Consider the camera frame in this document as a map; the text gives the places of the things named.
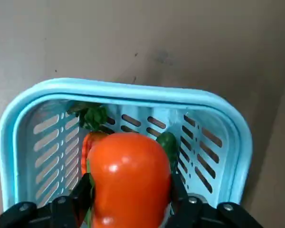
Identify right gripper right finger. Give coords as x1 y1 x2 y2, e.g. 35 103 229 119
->
161 174 263 228

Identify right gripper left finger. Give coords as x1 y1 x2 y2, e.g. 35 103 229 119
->
0 173 97 228

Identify red tomato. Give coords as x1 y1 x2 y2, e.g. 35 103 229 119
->
85 132 173 228

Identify light blue plastic basket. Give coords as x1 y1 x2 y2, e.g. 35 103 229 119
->
0 76 253 210

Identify green cucumber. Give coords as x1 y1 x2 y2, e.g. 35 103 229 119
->
155 132 179 174

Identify orange carrot with leaves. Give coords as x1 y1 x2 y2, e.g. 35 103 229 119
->
67 102 110 178

